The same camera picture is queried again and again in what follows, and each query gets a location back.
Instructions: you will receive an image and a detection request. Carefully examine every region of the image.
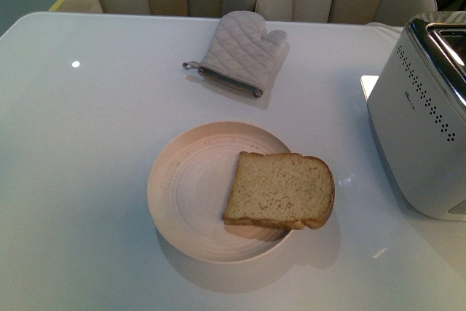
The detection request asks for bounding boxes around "white and chrome toaster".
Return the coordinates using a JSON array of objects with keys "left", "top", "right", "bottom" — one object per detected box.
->
[{"left": 367, "top": 11, "right": 465, "bottom": 221}]

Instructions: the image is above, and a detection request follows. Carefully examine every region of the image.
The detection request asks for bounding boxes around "grey quilted oven mitt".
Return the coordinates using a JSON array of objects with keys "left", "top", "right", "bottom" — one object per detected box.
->
[{"left": 182, "top": 11, "right": 289, "bottom": 98}]

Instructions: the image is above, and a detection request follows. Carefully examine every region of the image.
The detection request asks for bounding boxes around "round beige plate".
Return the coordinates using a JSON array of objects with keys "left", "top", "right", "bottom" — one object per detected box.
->
[{"left": 147, "top": 122, "right": 291, "bottom": 264}]

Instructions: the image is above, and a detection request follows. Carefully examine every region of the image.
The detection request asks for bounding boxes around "slice of bread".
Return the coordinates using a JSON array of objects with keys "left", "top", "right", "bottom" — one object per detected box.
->
[{"left": 222, "top": 151, "right": 335, "bottom": 229}]

